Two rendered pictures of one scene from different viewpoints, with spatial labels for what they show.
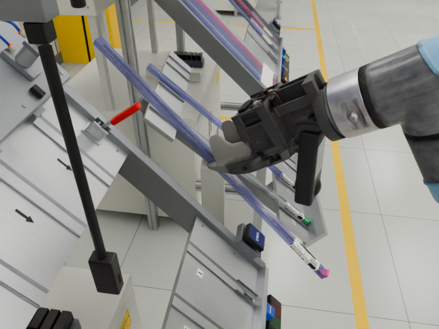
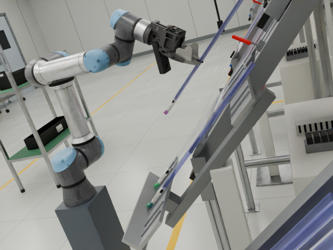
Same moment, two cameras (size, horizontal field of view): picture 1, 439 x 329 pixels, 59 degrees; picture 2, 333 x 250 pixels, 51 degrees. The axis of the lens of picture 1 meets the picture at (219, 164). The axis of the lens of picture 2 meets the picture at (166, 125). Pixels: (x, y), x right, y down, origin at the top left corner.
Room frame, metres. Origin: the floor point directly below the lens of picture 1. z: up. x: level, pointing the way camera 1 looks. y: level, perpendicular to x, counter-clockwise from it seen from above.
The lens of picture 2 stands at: (1.64, 0.09, 1.26)
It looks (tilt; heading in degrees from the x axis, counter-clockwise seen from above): 19 degrees down; 193
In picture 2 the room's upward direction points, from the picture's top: 17 degrees counter-clockwise
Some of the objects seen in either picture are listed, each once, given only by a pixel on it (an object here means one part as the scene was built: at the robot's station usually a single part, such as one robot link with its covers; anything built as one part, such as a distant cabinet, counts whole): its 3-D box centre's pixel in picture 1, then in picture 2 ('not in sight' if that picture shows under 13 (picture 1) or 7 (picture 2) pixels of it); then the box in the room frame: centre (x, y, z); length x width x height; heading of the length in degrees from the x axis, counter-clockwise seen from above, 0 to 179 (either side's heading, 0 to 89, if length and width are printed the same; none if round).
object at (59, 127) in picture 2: not in sight; (49, 131); (-1.43, -1.76, 0.41); 0.57 x 0.17 x 0.11; 171
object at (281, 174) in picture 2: not in sight; (263, 122); (-0.48, 0.23, 0.39); 0.24 x 0.24 x 0.78; 81
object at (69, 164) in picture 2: not in sight; (68, 165); (0.31, -0.69, 0.72); 0.13 x 0.12 x 0.14; 157
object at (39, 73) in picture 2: not in sight; (62, 68); (0.39, -0.50, 1.14); 0.49 x 0.11 x 0.12; 67
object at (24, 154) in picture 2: not in sight; (44, 118); (-1.43, -1.76, 0.55); 0.91 x 0.46 x 1.10; 171
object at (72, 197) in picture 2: not in sight; (76, 188); (0.32, -0.69, 0.60); 0.15 x 0.15 x 0.10
